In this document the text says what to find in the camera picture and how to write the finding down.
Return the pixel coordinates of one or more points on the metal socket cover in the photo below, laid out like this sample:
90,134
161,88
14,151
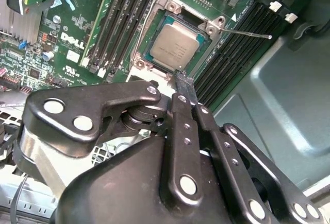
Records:
144,76

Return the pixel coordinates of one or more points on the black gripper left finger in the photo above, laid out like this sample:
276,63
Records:
77,100

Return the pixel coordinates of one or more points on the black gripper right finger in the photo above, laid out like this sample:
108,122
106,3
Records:
232,162

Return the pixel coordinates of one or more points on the silver CPU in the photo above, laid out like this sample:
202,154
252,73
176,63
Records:
175,46

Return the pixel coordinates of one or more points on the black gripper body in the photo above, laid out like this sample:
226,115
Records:
116,195

